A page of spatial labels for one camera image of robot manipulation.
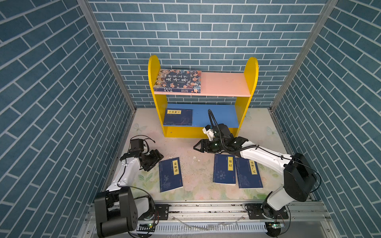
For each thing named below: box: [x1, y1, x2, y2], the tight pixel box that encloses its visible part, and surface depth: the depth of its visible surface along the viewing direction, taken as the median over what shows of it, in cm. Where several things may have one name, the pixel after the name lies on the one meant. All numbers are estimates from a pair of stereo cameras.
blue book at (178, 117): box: [163, 108, 193, 126], surface depth 98 cm
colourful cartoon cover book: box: [153, 68, 202, 94], surface depth 76 cm
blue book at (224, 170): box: [212, 153, 237, 186], surface depth 88 cm
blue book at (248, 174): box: [235, 157, 264, 189], surface depth 86 cm
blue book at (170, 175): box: [158, 156, 184, 193], surface depth 87 cm
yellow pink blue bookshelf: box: [147, 55, 259, 138], surface depth 80 cm
